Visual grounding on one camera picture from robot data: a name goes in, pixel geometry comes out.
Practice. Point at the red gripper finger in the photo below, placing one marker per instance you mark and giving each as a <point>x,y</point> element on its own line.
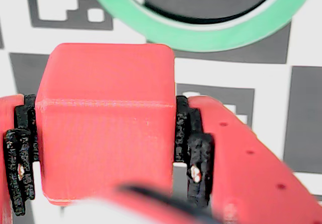
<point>239,163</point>
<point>10,113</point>

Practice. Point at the black white marker board mat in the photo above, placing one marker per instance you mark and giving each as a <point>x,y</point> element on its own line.
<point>226,73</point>

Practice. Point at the red cube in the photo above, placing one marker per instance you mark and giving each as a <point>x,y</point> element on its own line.
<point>105,120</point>

